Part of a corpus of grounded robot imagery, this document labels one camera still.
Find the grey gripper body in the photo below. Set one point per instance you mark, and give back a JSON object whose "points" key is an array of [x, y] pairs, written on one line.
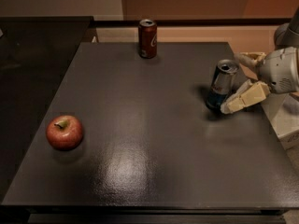
{"points": [[277, 70]]}

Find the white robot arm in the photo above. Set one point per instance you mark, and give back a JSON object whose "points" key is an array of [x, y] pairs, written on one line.
{"points": [[286, 35]]}

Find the silver blue redbull can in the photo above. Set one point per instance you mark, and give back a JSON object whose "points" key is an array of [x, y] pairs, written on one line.
{"points": [[222, 83]]}

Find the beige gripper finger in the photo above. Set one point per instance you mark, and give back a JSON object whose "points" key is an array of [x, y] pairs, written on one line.
{"points": [[248, 94], [250, 59]]}

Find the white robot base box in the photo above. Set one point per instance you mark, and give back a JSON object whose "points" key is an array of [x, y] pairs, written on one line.
{"points": [[282, 111]]}

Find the red cola can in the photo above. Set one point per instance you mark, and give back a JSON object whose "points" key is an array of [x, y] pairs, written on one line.
{"points": [[147, 38]]}

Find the red apple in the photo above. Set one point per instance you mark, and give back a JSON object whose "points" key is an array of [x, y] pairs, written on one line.
{"points": [[64, 132]]}

